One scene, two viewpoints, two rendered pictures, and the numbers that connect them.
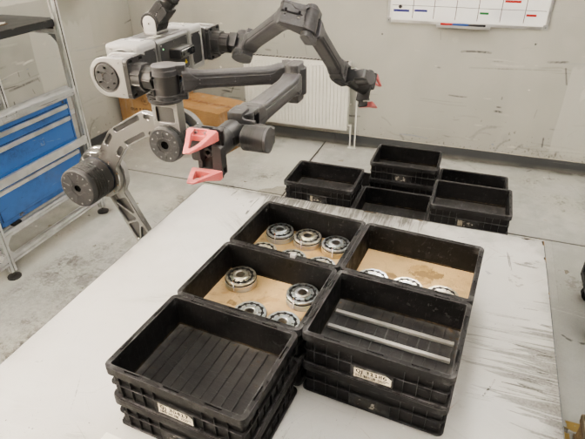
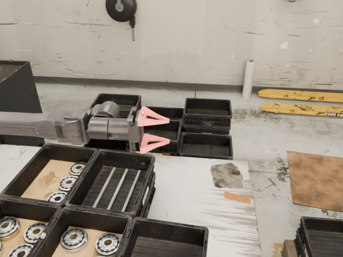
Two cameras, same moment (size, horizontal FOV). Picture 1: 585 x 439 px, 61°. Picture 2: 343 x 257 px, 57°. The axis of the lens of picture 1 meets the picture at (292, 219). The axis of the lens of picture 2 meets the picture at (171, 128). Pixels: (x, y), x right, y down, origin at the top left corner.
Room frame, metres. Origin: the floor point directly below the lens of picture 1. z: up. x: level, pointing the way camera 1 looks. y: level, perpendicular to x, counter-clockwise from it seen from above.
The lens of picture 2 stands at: (1.03, 0.85, 1.90)
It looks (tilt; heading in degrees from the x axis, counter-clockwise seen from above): 33 degrees down; 256
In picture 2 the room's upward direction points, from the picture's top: straight up
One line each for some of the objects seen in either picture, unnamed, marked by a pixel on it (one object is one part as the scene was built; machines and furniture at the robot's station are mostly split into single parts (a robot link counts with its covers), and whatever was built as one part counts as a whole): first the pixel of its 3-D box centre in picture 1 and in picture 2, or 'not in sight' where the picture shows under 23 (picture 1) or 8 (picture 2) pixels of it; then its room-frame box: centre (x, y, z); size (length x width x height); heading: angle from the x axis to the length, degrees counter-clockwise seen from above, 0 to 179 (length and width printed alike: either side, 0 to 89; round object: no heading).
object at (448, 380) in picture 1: (388, 320); (114, 179); (1.01, -0.26, 0.92); 0.40 x 0.30 x 0.02; 65
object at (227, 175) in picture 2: not in sight; (226, 174); (0.39, -0.39, 0.71); 0.22 x 0.19 x 0.01; 69
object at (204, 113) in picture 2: not in sight; (206, 128); (0.14, -1.36, 0.37); 0.40 x 0.30 x 0.45; 159
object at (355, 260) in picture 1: (412, 273); (55, 180); (1.29, -0.39, 0.87); 0.40 x 0.30 x 0.11; 65
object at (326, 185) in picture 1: (324, 208); not in sight; (2.56, -0.19, 0.37); 0.40 x 0.30 x 0.45; 69
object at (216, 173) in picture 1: (200, 167); (151, 136); (0.91, 0.18, 1.43); 0.09 x 0.07 x 0.07; 160
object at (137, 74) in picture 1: (144, 77); not in sight; (1.52, 0.44, 1.45); 0.09 x 0.08 x 0.12; 159
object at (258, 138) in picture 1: (251, 133); (93, 121); (1.05, 0.09, 1.45); 0.12 x 0.11 x 0.09; 160
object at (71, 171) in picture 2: (442, 296); (78, 168); (1.18, -0.46, 0.86); 0.10 x 0.10 x 0.01
